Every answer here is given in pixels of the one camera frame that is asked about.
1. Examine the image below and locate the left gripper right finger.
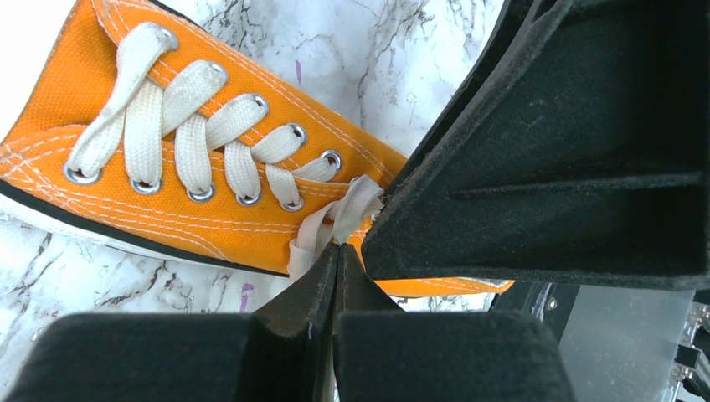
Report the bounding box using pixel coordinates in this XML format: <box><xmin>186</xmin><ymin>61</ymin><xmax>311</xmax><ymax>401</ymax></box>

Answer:
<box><xmin>334</xmin><ymin>245</ymin><xmax>574</xmax><ymax>401</ymax></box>

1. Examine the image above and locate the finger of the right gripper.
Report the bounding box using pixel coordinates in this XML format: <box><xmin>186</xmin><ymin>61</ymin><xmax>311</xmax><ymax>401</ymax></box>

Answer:
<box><xmin>363</xmin><ymin>1</ymin><xmax>709</xmax><ymax>291</ymax></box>

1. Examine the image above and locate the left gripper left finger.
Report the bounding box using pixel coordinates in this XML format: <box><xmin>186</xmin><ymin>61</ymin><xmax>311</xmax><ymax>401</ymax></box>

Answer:
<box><xmin>8</xmin><ymin>245</ymin><xmax>339</xmax><ymax>401</ymax></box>

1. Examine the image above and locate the white shoelace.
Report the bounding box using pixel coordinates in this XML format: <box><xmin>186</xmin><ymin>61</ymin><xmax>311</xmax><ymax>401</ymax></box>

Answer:
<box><xmin>64</xmin><ymin>22</ymin><xmax>385</xmax><ymax>281</ymax></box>

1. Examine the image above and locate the orange canvas sneaker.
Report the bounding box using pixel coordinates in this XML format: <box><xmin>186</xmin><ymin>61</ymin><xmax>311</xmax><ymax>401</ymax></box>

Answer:
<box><xmin>0</xmin><ymin>0</ymin><xmax>516</xmax><ymax>299</ymax></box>

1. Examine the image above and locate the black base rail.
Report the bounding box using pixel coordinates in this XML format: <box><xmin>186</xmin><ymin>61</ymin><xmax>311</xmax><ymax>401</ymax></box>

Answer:
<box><xmin>491</xmin><ymin>281</ymin><xmax>580</xmax><ymax>343</ymax></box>

